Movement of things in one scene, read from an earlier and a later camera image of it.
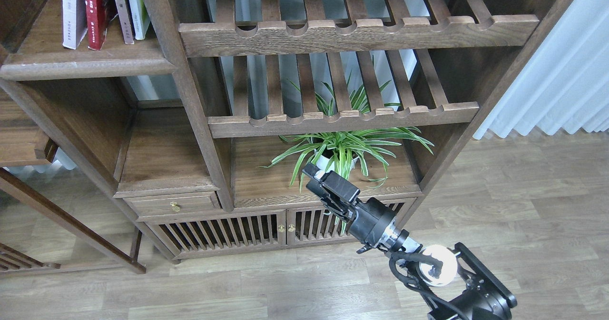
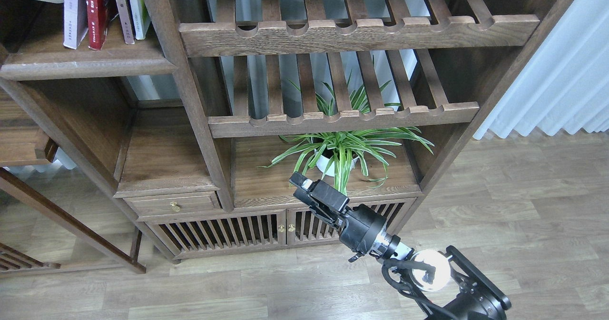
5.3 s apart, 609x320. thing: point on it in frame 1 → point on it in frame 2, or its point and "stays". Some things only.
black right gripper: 371,222 → 361,227
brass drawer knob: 175,206 stays
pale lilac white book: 73,11 stays
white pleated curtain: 565,85 stays
